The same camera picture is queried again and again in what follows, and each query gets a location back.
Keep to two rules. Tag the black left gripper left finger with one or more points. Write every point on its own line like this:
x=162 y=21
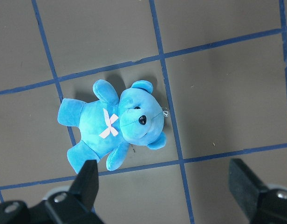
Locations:
x=75 y=205

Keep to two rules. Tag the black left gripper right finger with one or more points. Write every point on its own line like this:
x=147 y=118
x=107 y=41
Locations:
x=261 y=203

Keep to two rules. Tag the blue teddy bear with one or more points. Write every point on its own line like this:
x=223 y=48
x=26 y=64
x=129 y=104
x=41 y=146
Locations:
x=111 y=124

